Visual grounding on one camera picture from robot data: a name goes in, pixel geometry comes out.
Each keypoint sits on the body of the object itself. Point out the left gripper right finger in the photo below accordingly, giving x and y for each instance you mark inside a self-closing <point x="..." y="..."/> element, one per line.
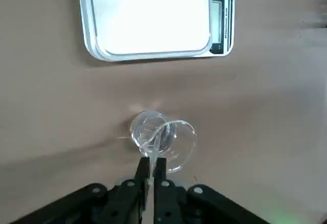
<point x="178" y="206"/>

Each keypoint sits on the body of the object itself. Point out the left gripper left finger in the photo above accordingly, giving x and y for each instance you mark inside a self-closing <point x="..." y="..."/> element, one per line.
<point x="102" y="206"/>

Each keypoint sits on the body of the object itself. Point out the glass stirring rod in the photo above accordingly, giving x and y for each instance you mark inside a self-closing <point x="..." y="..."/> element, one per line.
<point x="154" y="162"/>

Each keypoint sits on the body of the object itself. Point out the small glass beaker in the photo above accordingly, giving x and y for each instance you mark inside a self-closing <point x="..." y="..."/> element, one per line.
<point x="184" y="142"/>

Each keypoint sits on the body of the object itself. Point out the silver digital balance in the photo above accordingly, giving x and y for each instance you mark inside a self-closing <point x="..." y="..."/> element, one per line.
<point x="153" y="17"/>

